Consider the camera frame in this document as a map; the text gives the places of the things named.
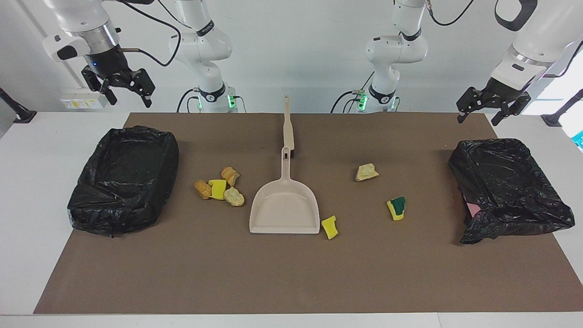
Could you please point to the black bag bin pink rim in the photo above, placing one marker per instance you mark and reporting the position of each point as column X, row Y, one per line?
column 505, row 191

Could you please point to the brown bread nugget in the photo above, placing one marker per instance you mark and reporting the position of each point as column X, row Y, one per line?
column 202, row 189

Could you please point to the black stand clamp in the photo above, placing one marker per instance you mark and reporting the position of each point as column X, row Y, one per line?
column 553, row 119
column 20, row 115

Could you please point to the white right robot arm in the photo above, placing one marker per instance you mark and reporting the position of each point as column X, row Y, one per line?
column 200, row 45

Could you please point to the beige brush black bristles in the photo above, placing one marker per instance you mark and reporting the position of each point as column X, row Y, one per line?
column 288, row 132

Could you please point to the pale flaky bread piece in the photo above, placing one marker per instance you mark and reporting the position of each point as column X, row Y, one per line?
column 234, row 197

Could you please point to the black bag lined bin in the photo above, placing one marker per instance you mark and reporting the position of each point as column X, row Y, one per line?
column 123, row 182

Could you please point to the teal object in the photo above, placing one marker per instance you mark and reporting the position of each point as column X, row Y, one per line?
column 579, row 140

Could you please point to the notched yellow sponge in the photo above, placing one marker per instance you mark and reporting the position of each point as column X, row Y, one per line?
column 329, row 228

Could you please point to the yellow green sponge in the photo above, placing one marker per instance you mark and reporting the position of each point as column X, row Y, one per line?
column 397, row 208

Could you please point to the beige plastic dustpan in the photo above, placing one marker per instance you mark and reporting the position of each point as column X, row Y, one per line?
column 284, row 209

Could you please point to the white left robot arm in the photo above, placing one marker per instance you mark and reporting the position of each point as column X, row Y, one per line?
column 396, row 50

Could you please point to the white wall socket box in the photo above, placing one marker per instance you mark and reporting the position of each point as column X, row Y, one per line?
column 84, row 98

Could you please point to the pale bread chunk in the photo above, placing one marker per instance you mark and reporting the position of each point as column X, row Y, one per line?
column 366, row 172

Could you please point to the plain yellow sponge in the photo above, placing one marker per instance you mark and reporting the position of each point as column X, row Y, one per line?
column 218, row 189

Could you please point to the striped croissant bread piece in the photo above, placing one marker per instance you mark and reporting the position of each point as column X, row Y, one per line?
column 230, row 176

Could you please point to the brown table mat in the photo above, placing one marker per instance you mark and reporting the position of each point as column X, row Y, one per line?
column 291, row 273

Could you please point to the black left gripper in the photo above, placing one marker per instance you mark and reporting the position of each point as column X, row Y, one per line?
column 501, row 93

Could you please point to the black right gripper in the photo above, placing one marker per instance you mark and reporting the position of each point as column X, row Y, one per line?
column 107, row 61

